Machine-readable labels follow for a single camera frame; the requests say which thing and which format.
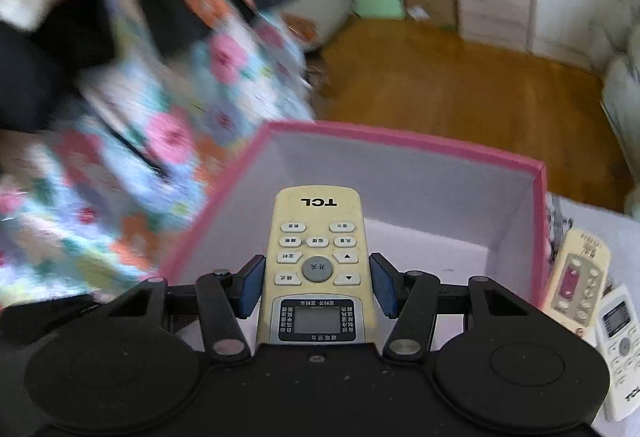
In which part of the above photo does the yellow remote control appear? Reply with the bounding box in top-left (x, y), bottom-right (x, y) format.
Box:
top-left (256, 186), bottom-right (377, 347)

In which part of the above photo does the white upholstered furniture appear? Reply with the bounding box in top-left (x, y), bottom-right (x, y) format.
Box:
top-left (599, 24), bottom-right (640, 220)

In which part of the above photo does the thin black cord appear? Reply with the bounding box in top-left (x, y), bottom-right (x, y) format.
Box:
top-left (97, 119), bottom-right (171, 178)

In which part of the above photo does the pink cardboard box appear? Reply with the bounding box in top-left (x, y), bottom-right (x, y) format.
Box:
top-left (157, 121), bottom-right (548, 349)

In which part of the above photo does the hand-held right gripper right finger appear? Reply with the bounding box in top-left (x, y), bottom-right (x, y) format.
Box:
top-left (369, 253), bottom-right (531, 362)

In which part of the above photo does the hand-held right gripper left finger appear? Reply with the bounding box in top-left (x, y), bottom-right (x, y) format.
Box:
top-left (107, 254), bottom-right (266, 364)

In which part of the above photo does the floral quilt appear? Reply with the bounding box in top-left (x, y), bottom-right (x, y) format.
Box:
top-left (0, 0), bottom-right (317, 313)

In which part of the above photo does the white remote with small display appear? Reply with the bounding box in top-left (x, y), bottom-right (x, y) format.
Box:
top-left (592, 284), bottom-right (640, 423)

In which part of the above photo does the cream remote with pink panel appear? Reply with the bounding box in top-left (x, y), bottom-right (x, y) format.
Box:
top-left (542, 228), bottom-right (612, 335)

